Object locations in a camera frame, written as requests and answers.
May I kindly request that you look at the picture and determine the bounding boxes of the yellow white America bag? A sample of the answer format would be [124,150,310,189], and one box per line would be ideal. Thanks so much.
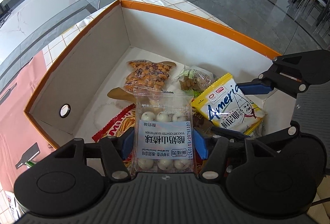
[191,73,266,135]

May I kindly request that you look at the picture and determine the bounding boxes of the yogurt hawthorn ball bag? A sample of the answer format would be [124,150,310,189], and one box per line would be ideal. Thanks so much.
[131,90,196,174]

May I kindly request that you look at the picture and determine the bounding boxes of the clear green snack bag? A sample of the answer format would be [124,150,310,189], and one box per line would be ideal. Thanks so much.
[172,66,217,92]

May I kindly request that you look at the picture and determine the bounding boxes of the orange peanut snack bag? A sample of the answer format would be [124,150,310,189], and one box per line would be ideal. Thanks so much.
[107,59,176,103]

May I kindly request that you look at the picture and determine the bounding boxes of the red fries snack bag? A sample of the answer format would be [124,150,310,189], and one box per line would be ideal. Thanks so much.
[92,104,135,165]

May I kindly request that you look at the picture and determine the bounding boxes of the orange white storage box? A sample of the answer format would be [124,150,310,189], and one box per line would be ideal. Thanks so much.
[25,0,278,148]

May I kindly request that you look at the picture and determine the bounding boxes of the pink paper mat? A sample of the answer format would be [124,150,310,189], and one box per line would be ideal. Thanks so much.
[0,52,54,192]

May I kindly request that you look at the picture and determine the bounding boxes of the white TV console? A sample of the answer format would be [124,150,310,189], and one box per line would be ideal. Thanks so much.
[0,0,111,60]

